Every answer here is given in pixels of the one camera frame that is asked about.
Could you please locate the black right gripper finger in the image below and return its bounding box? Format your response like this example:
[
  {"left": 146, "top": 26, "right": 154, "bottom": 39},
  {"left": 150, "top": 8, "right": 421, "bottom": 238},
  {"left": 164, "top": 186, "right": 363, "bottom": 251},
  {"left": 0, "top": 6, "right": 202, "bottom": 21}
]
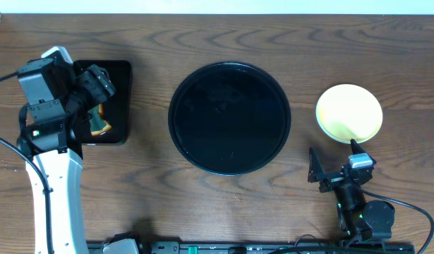
[
  {"left": 308, "top": 147, "right": 324, "bottom": 183},
  {"left": 350, "top": 139, "right": 366, "bottom": 155}
]

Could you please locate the yellow plate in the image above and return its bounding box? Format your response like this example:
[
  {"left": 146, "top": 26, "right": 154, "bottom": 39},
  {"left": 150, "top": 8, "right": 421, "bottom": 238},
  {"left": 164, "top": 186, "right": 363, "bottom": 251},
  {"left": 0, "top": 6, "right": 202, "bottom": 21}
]
[{"left": 315, "top": 84, "right": 383, "bottom": 144}]

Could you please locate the orange green scrub sponge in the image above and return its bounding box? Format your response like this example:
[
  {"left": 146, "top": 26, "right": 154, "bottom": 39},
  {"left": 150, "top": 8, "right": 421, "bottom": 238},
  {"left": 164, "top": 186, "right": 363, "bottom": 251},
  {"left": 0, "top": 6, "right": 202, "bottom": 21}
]
[{"left": 88, "top": 104, "right": 112, "bottom": 136}]

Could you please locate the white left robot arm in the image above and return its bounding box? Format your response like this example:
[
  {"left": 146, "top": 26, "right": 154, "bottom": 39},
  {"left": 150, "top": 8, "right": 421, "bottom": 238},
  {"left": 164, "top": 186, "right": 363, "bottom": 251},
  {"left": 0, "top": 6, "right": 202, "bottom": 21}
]
[{"left": 17, "top": 59, "right": 116, "bottom": 253}]

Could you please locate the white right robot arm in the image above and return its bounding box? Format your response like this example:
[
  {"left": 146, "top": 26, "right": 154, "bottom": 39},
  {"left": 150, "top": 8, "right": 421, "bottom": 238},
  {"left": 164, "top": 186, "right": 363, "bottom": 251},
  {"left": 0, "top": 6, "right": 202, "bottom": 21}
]
[{"left": 308, "top": 139, "right": 395, "bottom": 247}]

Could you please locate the rectangular black tray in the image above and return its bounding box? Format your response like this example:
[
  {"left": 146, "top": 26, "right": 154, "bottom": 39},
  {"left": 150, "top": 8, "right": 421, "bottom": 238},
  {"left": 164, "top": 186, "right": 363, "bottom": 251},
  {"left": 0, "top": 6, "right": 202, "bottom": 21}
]
[{"left": 74, "top": 60, "right": 133, "bottom": 145}]

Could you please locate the round black tray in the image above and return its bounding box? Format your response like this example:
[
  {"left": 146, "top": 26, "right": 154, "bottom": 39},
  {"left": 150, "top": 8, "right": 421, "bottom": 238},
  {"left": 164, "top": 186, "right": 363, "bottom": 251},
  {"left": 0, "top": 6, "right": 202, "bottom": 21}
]
[{"left": 168, "top": 61, "right": 291, "bottom": 176}]

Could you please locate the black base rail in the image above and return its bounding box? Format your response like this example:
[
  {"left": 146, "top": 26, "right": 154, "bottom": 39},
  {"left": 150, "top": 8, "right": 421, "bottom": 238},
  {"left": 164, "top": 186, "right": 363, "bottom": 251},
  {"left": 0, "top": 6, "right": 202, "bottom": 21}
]
[{"left": 87, "top": 239, "right": 416, "bottom": 254}]

